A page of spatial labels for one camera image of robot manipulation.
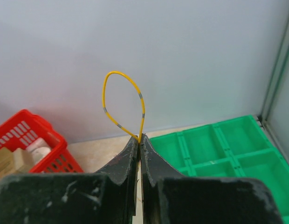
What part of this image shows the white pink pouch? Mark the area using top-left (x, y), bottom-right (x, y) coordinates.
top-left (26, 138), bottom-right (51, 165)

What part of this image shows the yellow wire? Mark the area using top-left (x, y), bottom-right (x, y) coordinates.
top-left (102, 70), bottom-right (146, 143)

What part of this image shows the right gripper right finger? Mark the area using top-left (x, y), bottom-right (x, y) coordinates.
top-left (140, 135), bottom-right (282, 224)

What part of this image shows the brown cardboard box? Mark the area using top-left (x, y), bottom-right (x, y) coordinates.
top-left (0, 147), bottom-right (34, 179)

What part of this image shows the red plastic basket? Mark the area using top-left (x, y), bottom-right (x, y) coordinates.
top-left (0, 110), bottom-right (83, 173)

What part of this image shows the green compartment tray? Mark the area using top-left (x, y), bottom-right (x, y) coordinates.
top-left (150, 115), bottom-right (289, 224)

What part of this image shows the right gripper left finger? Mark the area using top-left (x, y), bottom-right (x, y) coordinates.
top-left (0, 138), bottom-right (138, 224)

